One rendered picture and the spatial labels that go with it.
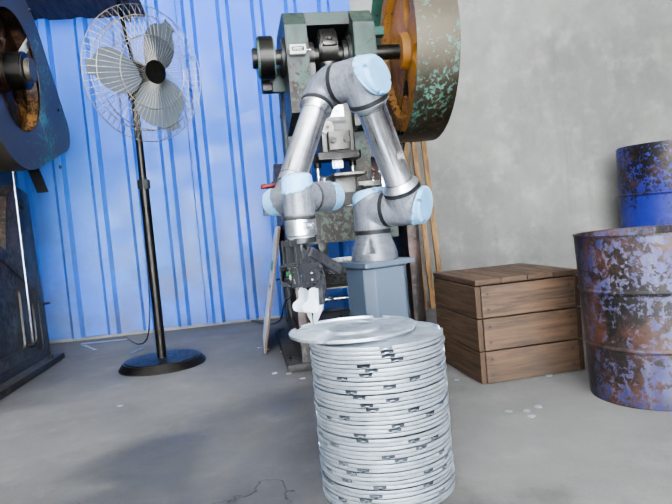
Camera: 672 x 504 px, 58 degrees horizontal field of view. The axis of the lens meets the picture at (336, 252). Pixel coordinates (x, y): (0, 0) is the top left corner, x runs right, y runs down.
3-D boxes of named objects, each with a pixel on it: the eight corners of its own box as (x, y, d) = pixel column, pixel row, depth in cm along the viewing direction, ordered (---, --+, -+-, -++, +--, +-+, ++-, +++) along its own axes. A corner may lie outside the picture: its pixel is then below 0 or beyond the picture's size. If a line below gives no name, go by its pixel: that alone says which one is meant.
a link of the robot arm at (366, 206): (367, 229, 204) (363, 189, 203) (401, 227, 196) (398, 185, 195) (347, 232, 194) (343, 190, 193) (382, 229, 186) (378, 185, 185)
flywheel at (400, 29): (410, 24, 319) (431, 152, 305) (372, 25, 316) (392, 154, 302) (453, -77, 249) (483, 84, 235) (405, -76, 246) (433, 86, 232)
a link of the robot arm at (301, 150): (301, 63, 177) (251, 204, 157) (331, 54, 170) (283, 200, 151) (323, 88, 185) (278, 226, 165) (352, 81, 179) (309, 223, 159)
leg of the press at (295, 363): (317, 370, 241) (296, 144, 236) (288, 373, 239) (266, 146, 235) (296, 331, 332) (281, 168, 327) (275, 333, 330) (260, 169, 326)
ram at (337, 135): (357, 148, 260) (351, 79, 258) (323, 151, 258) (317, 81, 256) (350, 153, 277) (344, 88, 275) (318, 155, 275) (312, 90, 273)
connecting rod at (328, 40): (349, 101, 261) (342, 21, 259) (321, 102, 259) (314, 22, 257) (341, 110, 281) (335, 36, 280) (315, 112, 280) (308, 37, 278)
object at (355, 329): (434, 318, 142) (433, 314, 142) (385, 345, 117) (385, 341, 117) (327, 318, 156) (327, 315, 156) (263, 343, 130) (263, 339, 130)
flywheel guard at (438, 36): (470, 124, 238) (453, -88, 234) (401, 129, 234) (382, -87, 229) (401, 155, 339) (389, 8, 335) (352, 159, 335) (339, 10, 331)
